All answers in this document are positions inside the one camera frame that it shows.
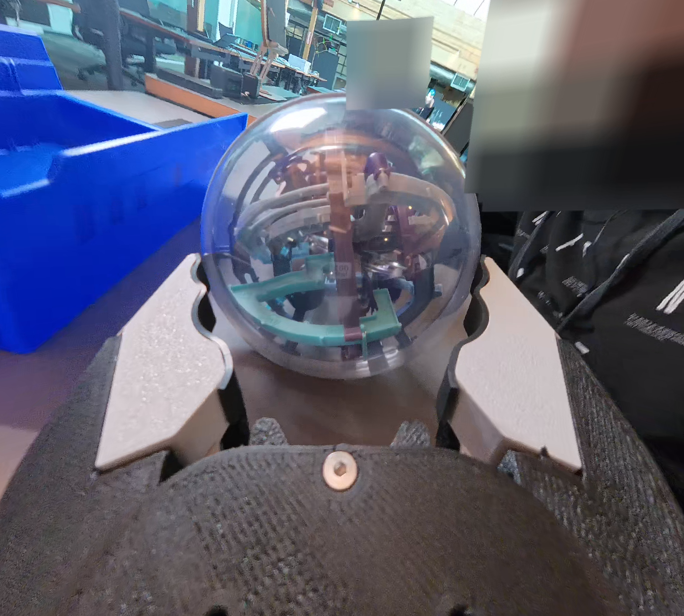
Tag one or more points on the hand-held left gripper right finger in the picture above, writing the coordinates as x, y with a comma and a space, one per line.
518, 392

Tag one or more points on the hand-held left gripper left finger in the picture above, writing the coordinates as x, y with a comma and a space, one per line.
160, 381

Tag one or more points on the clear maze ball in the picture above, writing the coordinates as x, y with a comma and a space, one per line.
337, 242

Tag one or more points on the blue plastic bin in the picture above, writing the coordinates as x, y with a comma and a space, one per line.
86, 210

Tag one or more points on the wooden-edged desk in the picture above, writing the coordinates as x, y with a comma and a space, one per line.
198, 98

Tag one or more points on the black office chair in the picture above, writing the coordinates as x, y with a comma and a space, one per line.
102, 7

